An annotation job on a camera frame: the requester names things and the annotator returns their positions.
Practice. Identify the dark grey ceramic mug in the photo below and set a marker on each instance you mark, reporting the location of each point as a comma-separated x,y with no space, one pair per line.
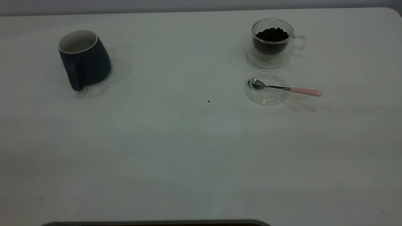
91,62

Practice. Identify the clear round glass dish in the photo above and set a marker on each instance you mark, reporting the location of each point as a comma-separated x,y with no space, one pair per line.
267,98

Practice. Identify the clear double-wall glass cup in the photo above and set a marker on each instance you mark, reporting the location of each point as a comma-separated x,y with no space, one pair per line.
267,62

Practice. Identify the pile of coffee beans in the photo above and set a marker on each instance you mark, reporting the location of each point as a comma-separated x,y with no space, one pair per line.
271,34

